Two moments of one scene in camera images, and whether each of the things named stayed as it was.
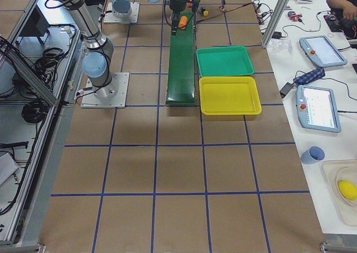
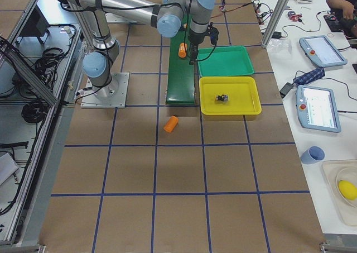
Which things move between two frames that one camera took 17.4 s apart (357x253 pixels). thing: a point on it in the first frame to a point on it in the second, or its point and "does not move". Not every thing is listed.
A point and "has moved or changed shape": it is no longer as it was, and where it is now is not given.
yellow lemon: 347,190 does not move
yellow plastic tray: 228,95 does not move
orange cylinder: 183,22 has moved or changed shape
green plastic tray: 223,61 does not move
